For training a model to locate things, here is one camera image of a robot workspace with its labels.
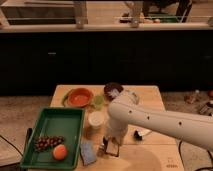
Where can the light green cup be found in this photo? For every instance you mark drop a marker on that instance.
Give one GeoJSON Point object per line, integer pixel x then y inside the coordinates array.
{"type": "Point", "coordinates": [98, 102]}

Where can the dark brown bowl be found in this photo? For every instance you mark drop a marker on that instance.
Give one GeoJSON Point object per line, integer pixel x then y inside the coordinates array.
{"type": "Point", "coordinates": [112, 90]}

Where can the blue sponge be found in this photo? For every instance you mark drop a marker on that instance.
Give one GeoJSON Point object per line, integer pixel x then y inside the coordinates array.
{"type": "Point", "coordinates": [87, 154]}

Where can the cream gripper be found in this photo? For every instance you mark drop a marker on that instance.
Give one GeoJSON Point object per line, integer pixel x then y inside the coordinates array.
{"type": "Point", "coordinates": [117, 135]}

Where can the orange fruit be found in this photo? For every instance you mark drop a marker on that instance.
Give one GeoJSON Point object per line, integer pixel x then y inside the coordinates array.
{"type": "Point", "coordinates": [60, 152]}

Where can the white handled black brush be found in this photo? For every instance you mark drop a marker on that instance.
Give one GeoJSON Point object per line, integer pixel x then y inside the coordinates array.
{"type": "Point", "coordinates": [140, 134]}

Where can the orange bowl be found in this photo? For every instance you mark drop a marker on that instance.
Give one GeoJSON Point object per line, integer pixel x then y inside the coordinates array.
{"type": "Point", "coordinates": [79, 97]}

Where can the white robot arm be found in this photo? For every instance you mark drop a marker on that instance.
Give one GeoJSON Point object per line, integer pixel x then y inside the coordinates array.
{"type": "Point", "coordinates": [124, 111]}

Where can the brown block eraser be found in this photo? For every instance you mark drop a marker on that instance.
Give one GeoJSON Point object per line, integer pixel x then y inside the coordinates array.
{"type": "Point", "coordinates": [112, 149]}

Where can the small metal cup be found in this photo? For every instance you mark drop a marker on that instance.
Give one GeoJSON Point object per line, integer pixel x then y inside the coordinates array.
{"type": "Point", "coordinates": [102, 149]}

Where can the white plastic cup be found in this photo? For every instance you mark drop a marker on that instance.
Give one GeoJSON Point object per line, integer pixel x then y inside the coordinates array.
{"type": "Point", "coordinates": [96, 119]}

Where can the dark grape bunch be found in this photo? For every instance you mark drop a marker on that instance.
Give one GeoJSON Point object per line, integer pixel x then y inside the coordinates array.
{"type": "Point", "coordinates": [45, 142]}

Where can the green plastic tray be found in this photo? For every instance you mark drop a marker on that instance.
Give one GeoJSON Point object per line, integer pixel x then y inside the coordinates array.
{"type": "Point", "coordinates": [54, 126]}

